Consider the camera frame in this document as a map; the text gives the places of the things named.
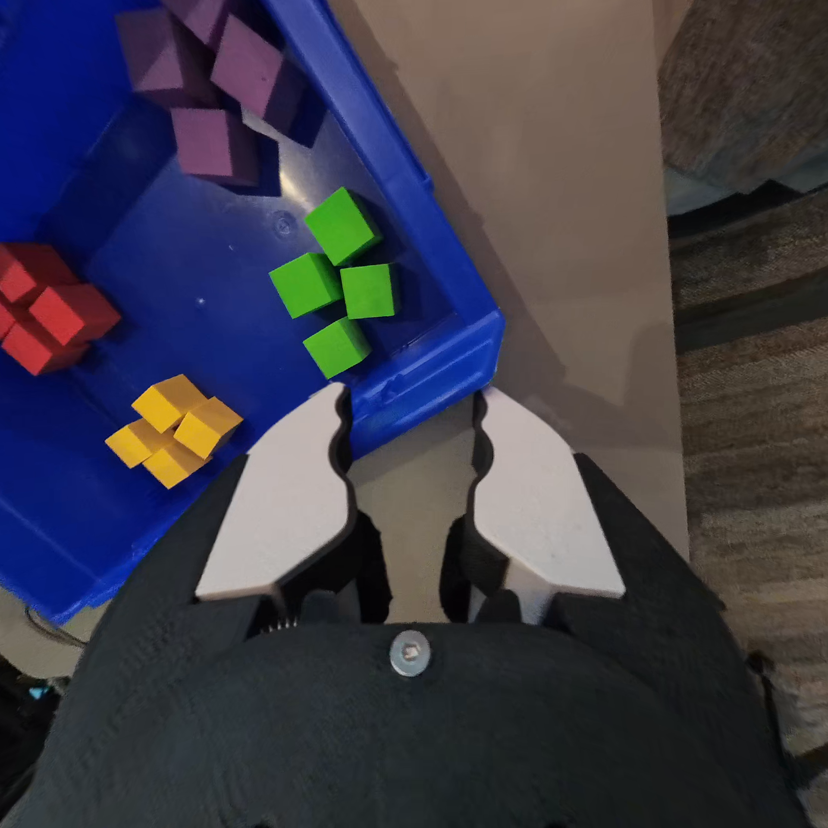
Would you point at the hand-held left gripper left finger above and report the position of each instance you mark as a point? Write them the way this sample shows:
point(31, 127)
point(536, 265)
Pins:
point(284, 504)

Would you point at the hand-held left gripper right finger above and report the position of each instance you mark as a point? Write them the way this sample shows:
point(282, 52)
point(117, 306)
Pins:
point(543, 511)

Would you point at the blue plastic bin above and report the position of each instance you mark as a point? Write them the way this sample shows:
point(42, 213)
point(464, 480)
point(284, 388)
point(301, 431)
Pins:
point(194, 259)

